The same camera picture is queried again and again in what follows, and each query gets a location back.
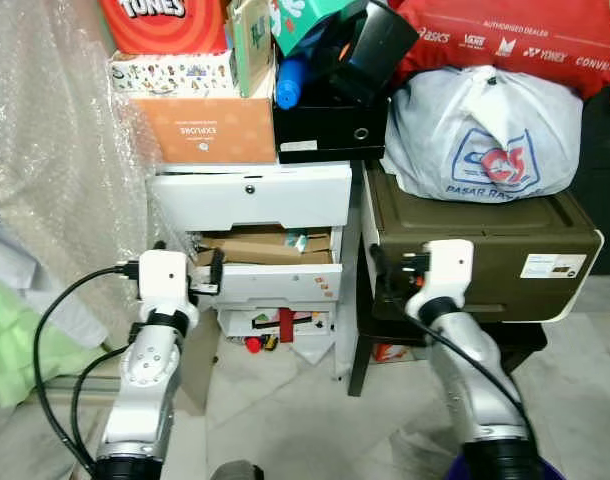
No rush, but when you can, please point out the brown cardboard box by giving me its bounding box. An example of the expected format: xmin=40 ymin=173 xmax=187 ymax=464
xmin=195 ymin=228 xmax=334 ymax=266

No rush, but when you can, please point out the white drawer cabinet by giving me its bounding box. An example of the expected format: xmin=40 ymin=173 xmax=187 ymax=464
xmin=148 ymin=163 xmax=356 ymax=381

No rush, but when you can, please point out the red white packet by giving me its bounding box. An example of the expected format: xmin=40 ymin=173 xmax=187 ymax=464
xmin=373 ymin=343 xmax=406 ymax=363

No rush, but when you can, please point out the olive brown storage box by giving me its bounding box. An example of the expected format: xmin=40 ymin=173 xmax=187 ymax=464
xmin=363 ymin=165 xmax=604 ymax=323

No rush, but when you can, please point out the black low table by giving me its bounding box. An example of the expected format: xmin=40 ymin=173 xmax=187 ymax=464
xmin=347 ymin=300 xmax=548 ymax=398

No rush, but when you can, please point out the orange cardboard box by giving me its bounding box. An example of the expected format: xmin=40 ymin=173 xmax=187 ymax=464
xmin=130 ymin=95 xmax=279 ymax=164

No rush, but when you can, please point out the black box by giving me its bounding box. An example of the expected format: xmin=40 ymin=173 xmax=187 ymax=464
xmin=273 ymin=95 xmax=391 ymax=164

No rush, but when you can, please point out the white garment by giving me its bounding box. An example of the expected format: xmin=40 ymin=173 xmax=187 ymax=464
xmin=0 ymin=210 xmax=51 ymax=296

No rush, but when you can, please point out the white printed plastic bag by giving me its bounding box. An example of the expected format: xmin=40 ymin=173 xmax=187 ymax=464
xmin=382 ymin=65 xmax=584 ymax=201

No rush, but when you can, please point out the clear bubble wrap sheet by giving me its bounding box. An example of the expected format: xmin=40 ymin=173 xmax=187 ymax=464
xmin=0 ymin=0 xmax=201 ymax=331

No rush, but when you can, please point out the light green tulle dress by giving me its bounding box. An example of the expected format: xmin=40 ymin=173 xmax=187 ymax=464
xmin=0 ymin=280 xmax=76 ymax=409

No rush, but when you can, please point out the black cabinet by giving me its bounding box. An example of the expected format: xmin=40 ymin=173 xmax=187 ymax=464
xmin=575 ymin=85 xmax=610 ymax=276

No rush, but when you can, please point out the white patterned box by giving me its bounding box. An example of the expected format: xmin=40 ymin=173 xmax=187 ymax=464
xmin=110 ymin=50 xmax=241 ymax=98

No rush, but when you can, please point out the grey robot left leg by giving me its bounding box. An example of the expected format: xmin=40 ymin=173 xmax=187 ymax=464
xmin=210 ymin=460 xmax=266 ymax=480

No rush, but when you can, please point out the blue bottle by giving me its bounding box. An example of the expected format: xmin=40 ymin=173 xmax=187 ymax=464
xmin=275 ymin=55 xmax=311 ymax=109

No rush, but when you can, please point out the red cartoon print box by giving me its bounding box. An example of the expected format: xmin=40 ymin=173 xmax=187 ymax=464
xmin=98 ymin=0 xmax=231 ymax=56

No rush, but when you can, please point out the green white box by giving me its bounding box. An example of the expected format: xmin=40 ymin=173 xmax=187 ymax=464
xmin=225 ymin=0 xmax=276 ymax=98

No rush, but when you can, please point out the black glossy case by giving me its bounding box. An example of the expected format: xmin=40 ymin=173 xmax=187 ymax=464
xmin=315 ymin=0 xmax=421 ymax=106

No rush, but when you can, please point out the red sports brand bag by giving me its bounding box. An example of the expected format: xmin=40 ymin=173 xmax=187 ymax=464
xmin=390 ymin=0 xmax=610 ymax=99

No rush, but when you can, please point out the teal tissue box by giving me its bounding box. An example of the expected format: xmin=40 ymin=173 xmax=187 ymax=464
xmin=268 ymin=0 xmax=356 ymax=56

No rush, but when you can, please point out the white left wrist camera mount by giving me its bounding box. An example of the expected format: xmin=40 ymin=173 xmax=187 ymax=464
xmin=135 ymin=250 xmax=201 ymax=336

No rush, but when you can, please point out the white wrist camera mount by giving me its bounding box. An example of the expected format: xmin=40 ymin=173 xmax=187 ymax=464
xmin=135 ymin=250 xmax=201 ymax=336
xmin=405 ymin=240 xmax=476 ymax=319

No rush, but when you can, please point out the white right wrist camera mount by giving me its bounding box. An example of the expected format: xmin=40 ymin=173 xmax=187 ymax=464
xmin=405 ymin=240 xmax=476 ymax=319

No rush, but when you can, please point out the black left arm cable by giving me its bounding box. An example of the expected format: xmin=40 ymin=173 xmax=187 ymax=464
xmin=31 ymin=262 xmax=141 ymax=476
xmin=70 ymin=345 xmax=134 ymax=466

